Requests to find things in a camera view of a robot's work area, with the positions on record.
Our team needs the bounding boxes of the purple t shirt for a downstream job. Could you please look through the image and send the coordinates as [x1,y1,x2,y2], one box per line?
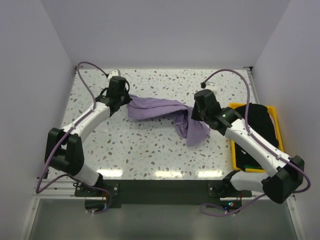
[127,94,210,147]

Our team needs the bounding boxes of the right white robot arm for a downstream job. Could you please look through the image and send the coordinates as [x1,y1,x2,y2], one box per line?
[191,89,305,204]

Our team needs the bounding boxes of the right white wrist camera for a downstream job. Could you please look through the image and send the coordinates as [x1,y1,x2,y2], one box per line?
[200,81,218,95]

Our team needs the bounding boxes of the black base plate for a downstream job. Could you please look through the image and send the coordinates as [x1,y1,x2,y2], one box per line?
[73,179,252,210]

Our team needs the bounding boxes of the aluminium frame rail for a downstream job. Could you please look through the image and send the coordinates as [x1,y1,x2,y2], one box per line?
[31,177,78,200]

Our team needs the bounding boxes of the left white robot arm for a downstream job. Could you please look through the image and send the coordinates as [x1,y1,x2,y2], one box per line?
[45,76,132,196]

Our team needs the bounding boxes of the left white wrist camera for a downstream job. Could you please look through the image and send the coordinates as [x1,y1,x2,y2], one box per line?
[107,69,121,80]

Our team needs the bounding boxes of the black t shirt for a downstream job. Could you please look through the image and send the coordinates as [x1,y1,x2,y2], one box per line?
[246,103,279,147]

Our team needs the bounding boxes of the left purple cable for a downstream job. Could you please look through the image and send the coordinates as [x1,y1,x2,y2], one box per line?
[36,61,112,195]

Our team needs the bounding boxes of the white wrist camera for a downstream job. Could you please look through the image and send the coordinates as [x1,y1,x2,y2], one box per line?
[107,69,121,80]
[200,81,218,95]

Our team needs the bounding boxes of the yellow plastic bin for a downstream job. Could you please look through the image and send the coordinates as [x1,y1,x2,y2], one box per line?
[231,103,284,173]

